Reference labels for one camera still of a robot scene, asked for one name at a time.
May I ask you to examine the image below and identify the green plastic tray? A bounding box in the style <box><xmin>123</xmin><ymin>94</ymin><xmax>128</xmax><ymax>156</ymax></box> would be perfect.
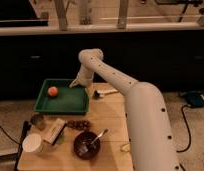
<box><xmin>34</xmin><ymin>79</ymin><xmax>89</xmax><ymax>115</ymax></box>

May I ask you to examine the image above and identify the white box with black edge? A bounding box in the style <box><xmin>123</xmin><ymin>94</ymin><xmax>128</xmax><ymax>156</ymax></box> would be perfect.
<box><xmin>44</xmin><ymin>118</ymin><xmax>66</xmax><ymax>145</ymax></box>

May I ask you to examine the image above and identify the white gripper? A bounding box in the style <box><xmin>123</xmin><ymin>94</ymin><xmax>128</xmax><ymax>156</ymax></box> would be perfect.
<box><xmin>69</xmin><ymin>71</ymin><xmax>94</xmax><ymax>88</ymax></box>

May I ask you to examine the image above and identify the metal spoon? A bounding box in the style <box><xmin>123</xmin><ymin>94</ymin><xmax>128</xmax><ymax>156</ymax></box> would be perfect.
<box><xmin>78</xmin><ymin>128</ymin><xmax>109</xmax><ymax>155</ymax></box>

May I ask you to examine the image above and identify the black stand bar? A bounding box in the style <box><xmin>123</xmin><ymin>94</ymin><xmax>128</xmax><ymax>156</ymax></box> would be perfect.
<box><xmin>14</xmin><ymin>120</ymin><xmax>31</xmax><ymax>171</ymax></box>

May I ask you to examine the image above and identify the brown bowl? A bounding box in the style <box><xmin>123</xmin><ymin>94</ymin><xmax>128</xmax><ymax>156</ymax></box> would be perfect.
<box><xmin>73</xmin><ymin>131</ymin><xmax>100</xmax><ymax>160</ymax></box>

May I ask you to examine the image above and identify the black cable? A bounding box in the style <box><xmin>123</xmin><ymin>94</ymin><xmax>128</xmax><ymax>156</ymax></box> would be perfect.
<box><xmin>176</xmin><ymin>103</ymin><xmax>193</xmax><ymax>153</ymax></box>
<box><xmin>0</xmin><ymin>119</ymin><xmax>21</xmax><ymax>146</ymax></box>

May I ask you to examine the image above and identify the white cup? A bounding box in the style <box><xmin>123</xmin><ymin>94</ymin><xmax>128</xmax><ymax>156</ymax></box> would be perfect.
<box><xmin>22</xmin><ymin>133</ymin><xmax>43</xmax><ymax>154</ymax></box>

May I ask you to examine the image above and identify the brown grape bunch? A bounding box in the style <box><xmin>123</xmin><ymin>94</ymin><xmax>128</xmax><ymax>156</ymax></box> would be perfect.
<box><xmin>67</xmin><ymin>120</ymin><xmax>91</xmax><ymax>131</ymax></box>

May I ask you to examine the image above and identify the black cable left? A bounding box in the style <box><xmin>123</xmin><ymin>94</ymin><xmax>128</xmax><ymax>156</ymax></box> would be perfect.
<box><xmin>0</xmin><ymin>119</ymin><xmax>21</xmax><ymax>146</ymax></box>

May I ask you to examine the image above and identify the yellow corn cob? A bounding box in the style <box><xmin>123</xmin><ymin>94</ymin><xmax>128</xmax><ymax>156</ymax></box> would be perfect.
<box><xmin>120</xmin><ymin>143</ymin><xmax>130</xmax><ymax>152</ymax></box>

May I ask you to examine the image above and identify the blue device on floor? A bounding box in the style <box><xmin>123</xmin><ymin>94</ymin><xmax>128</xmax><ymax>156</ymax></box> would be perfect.
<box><xmin>186</xmin><ymin>92</ymin><xmax>204</xmax><ymax>108</ymax></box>

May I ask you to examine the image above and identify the orange apple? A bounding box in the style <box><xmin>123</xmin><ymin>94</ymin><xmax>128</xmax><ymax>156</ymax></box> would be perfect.
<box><xmin>47</xmin><ymin>86</ymin><xmax>59</xmax><ymax>97</ymax></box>

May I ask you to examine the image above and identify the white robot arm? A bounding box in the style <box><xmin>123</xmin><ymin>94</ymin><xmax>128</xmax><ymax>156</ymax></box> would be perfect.
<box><xmin>70</xmin><ymin>49</ymin><xmax>181</xmax><ymax>171</ymax></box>

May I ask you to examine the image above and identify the black cable right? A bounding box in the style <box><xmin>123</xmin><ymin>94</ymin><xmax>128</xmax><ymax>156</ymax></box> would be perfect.
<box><xmin>176</xmin><ymin>103</ymin><xmax>193</xmax><ymax>153</ymax></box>

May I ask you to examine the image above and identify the small metal cup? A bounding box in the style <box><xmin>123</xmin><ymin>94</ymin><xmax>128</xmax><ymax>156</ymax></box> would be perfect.
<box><xmin>30</xmin><ymin>114</ymin><xmax>46</xmax><ymax>130</ymax></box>

